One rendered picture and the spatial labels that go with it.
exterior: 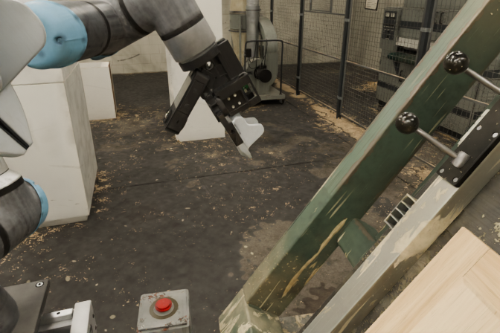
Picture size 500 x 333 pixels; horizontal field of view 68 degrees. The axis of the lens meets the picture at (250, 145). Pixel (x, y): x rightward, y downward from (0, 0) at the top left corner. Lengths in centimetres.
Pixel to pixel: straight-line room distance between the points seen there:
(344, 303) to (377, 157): 33
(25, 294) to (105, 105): 469
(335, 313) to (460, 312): 22
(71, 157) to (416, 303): 257
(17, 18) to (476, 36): 85
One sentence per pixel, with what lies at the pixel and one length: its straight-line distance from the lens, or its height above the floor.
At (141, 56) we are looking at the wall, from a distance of 865.
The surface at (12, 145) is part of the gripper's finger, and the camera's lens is 22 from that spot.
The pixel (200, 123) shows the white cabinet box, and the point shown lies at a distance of 443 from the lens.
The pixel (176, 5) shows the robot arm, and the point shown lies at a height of 161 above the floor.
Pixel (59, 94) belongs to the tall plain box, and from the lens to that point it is 279.
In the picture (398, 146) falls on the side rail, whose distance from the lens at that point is 90.
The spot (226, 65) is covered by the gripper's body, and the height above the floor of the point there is 152.
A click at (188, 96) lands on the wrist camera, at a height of 148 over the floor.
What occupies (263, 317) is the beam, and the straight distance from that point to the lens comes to 103.
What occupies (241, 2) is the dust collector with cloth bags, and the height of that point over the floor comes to 149.
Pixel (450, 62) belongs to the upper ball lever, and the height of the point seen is 153.
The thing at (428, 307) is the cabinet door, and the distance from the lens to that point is 68.
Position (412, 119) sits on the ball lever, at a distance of 67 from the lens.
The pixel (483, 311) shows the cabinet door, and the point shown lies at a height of 123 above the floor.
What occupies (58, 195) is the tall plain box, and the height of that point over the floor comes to 27.
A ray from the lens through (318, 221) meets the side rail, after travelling 91.
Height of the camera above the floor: 163
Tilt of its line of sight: 22 degrees down
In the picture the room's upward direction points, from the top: straight up
